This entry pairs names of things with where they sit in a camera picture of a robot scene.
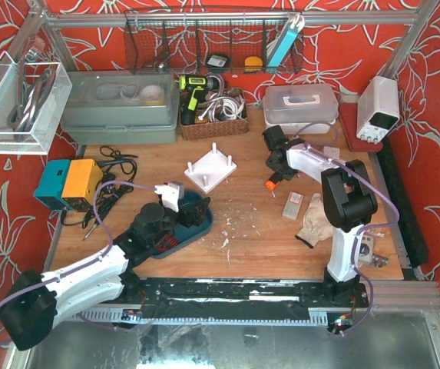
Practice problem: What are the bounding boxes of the large red spring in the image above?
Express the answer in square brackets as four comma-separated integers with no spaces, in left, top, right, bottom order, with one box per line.
[155,234,178,254]

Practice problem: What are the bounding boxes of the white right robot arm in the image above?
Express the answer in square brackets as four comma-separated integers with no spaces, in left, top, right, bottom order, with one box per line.
[263,125,378,283]

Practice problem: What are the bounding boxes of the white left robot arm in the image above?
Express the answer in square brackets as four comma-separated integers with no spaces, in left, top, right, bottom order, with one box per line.
[0,191,213,351]

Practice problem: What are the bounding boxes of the teal plastic tray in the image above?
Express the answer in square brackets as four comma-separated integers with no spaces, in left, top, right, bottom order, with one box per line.
[151,189,213,259]

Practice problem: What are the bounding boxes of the orange black screwdriver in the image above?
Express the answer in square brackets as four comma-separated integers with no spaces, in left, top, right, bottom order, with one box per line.
[265,172,283,191]

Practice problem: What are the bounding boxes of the white plastic storage box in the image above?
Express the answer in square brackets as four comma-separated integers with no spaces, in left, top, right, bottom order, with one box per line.
[263,84,339,135]

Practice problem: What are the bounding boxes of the white cube power socket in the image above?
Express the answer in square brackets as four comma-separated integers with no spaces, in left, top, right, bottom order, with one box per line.
[323,146,340,159]

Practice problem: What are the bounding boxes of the translucent box with warning label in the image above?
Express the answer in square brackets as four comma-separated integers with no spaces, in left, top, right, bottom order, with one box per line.
[282,191,304,221]

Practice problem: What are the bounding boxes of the wicker basket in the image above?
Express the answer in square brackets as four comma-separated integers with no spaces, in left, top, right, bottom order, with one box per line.
[178,107,250,141]

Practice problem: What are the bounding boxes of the white work glove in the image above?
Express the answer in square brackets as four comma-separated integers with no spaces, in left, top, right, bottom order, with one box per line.
[295,193,333,248]

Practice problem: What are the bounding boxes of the white bench power supply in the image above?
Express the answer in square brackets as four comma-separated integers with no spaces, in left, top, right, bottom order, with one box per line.
[356,76,399,145]

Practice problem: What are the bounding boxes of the yellow teal soldering station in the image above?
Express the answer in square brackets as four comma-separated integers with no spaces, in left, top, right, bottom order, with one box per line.
[33,158,104,212]

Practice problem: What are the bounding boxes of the grey plastic toolbox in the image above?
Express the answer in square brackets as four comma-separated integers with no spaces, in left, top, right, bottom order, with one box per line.
[61,71,180,145]

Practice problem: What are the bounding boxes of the small metal parts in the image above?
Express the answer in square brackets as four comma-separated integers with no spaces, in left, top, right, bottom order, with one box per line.
[358,235,389,268]

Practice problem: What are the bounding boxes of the clear acrylic bin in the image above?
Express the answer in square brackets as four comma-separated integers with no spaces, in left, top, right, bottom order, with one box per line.
[0,52,72,155]

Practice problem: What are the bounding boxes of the white peg base plate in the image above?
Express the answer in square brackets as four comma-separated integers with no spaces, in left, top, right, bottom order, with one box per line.
[184,142,237,194]

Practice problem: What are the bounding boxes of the white coiled cable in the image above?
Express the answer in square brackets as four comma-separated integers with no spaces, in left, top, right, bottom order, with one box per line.
[200,95,246,123]

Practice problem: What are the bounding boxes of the black cable bundle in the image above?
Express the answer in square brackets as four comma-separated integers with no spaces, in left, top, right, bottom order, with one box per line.
[60,145,140,241]

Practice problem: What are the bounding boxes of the black mounting rail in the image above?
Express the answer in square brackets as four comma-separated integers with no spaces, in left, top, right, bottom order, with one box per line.
[105,278,369,321]

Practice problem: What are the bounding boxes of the green cordless drill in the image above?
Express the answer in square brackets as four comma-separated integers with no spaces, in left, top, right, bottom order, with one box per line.
[179,75,220,125]

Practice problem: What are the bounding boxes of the black wire wall basket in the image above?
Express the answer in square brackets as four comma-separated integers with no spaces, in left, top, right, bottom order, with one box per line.
[124,5,303,74]

